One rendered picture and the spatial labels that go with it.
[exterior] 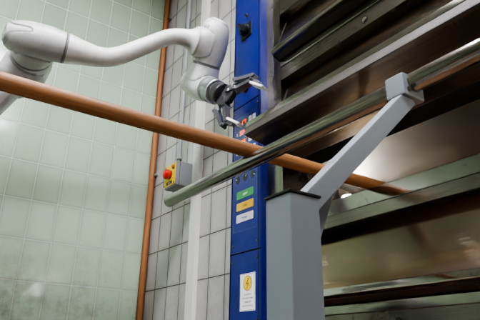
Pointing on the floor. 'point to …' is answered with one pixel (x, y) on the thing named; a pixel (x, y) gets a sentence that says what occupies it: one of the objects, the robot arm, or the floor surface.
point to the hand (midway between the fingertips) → (251, 106)
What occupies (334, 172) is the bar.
